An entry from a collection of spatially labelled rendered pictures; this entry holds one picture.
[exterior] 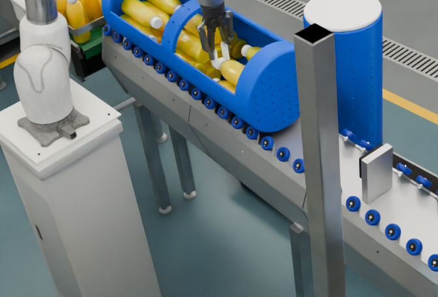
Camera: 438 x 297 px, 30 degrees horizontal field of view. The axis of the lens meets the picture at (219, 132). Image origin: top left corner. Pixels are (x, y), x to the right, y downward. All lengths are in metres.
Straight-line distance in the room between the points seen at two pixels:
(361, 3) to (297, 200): 0.87
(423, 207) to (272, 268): 1.22
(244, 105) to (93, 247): 0.80
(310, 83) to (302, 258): 1.21
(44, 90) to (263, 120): 0.68
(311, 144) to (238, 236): 1.83
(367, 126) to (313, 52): 1.57
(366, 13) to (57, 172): 1.22
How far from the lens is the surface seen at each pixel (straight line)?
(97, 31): 3.37
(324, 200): 1.90
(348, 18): 2.96
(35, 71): 2.55
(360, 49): 2.96
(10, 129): 2.76
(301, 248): 2.77
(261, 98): 2.47
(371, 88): 3.09
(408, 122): 4.12
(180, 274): 3.50
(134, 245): 3.01
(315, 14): 3.00
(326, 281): 2.10
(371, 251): 2.33
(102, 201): 2.81
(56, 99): 2.59
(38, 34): 2.69
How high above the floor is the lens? 2.59
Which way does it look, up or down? 39 degrees down
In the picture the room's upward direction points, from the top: 9 degrees counter-clockwise
